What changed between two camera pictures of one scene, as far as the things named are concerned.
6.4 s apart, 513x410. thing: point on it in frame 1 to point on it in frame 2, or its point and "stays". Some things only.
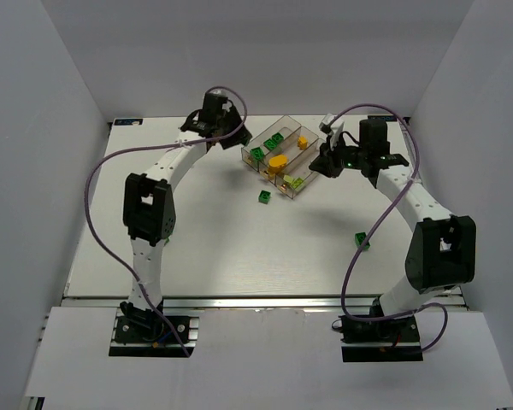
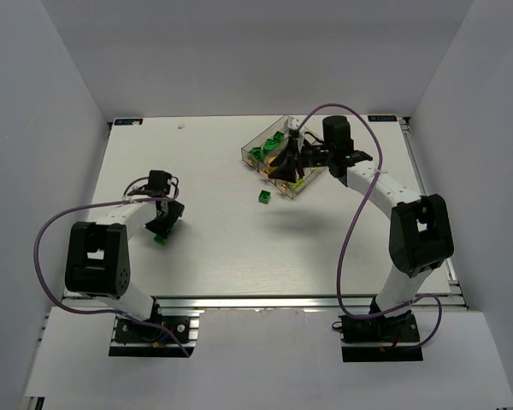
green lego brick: x=270 y=144 stays
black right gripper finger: x=330 y=166 to x=285 y=172
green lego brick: x=278 y=137 stays
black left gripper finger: x=241 y=137 to x=168 y=214
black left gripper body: x=232 y=131 to x=165 y=220
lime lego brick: x=297 y=183 stays
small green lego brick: x=264 y=196 stays
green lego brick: x=257 y=153 stays
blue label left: x=128 y=121 stays
